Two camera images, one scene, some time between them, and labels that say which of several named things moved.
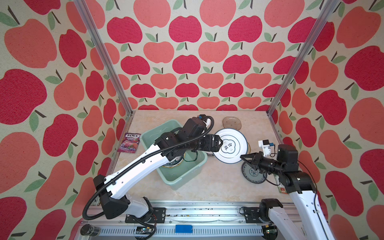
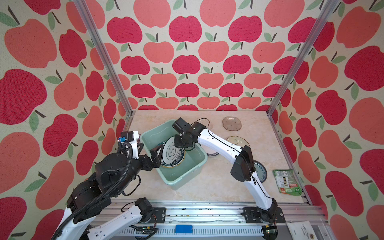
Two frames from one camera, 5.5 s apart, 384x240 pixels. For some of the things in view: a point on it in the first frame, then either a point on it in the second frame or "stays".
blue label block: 182,228 stays
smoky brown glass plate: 230,122 stays
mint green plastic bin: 193,163 stays
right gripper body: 272,167 to 179,142
